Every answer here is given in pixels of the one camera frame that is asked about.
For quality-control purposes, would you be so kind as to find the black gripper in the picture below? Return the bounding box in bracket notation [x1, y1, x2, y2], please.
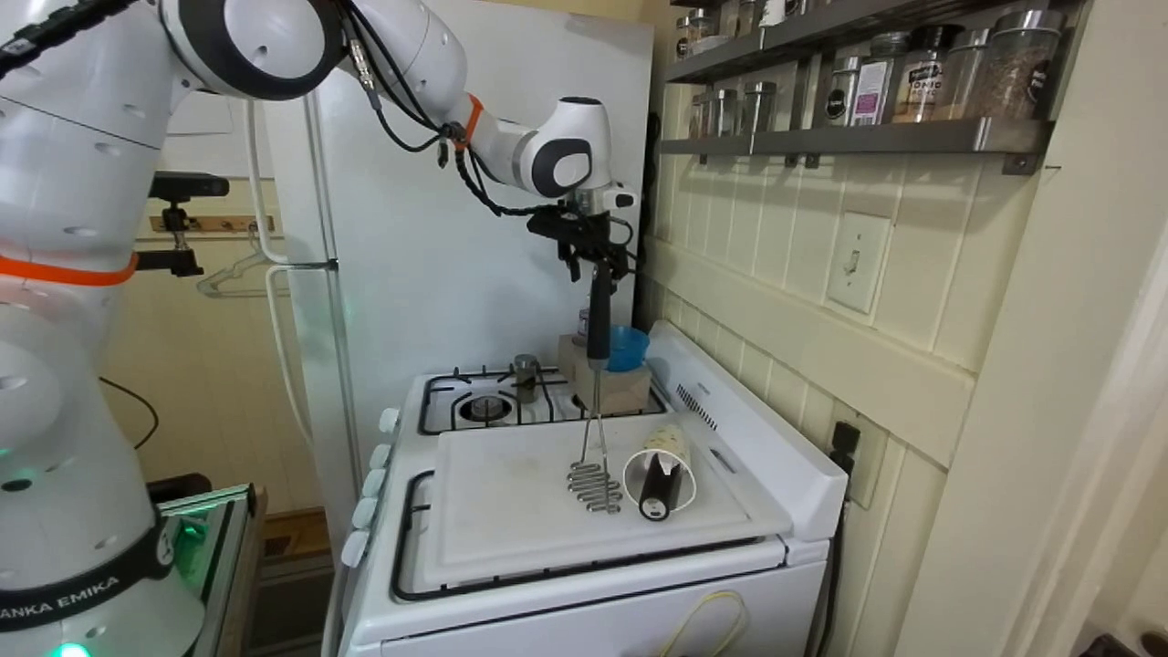
[557, 203, 639, 316]

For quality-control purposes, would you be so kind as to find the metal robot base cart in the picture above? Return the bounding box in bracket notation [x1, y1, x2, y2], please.
[142, 477, 266, 657]

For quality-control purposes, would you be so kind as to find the brown cardboard box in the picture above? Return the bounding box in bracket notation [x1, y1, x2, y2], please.
[554, 333, 656, 421]

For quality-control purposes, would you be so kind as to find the blue plastic cup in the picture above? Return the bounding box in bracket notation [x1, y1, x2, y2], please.
[605, 320, 655, 375]

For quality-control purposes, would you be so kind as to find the small metal pot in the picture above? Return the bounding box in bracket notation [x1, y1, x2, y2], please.
[505, 349, 550, 398]

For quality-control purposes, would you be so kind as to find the black burner grate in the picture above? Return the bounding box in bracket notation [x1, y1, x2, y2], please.
[416, 364, 674, 437]

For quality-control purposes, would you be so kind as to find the white cup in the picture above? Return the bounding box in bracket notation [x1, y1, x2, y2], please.
[622, 422, 703, 526]

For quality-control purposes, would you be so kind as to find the white refrigerator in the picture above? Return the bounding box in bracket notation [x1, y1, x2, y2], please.
[249, 0, 656, 515]

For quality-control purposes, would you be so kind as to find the black object inside white cup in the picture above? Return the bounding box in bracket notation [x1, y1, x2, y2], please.
[636, 449, 685, 526]

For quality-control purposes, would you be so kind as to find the white cutting board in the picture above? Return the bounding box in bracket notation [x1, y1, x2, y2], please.
[425, 409, 799, 591]

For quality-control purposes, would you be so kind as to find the wooden spice rack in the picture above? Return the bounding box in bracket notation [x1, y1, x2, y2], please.
[663, 0, 990, 88]

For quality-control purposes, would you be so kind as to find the small dark spice jar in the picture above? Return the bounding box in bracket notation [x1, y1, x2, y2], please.
[815, 50, 860, 132]

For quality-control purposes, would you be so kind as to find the white gas stove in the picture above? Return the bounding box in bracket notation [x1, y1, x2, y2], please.
[316, 316, 853, 657]

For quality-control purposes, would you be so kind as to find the spice jar with white label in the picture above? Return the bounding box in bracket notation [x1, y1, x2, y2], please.
[850, 50, 897, 132]

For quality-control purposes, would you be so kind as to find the large glass spice jar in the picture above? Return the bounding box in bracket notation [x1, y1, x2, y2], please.
[971, 5, 1069, 123]

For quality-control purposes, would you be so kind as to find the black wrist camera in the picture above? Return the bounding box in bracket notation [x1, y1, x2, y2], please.
[522, 200, 588, 247]

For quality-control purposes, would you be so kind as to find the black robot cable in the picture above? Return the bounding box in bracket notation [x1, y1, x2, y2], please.
[343, 0, 575, 228]

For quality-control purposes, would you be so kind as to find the orange strap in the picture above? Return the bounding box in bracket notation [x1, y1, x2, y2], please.
[0, 247, 139, 291]
[451, 93, 490, 151]

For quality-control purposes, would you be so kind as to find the white light switch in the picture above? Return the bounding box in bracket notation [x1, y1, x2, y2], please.
[825, 208, 897, 316]

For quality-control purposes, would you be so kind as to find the wall outlet with black plug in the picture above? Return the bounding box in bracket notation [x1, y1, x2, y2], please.
[809, 417, 889, 657]

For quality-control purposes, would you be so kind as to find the grey wall shelf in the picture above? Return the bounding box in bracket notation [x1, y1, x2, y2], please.
[655, 114, 1060, 174]

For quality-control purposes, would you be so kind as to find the wooden wall rail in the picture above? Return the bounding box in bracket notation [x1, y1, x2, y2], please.
[142, 212, 266, 240]

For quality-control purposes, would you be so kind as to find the black camera on stand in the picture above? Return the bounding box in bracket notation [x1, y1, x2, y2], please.
[133, 168, 235, 282]

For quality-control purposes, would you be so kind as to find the thin black wall cable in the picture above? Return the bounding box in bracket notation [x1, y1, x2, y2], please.
[91, 370, 164, 458]

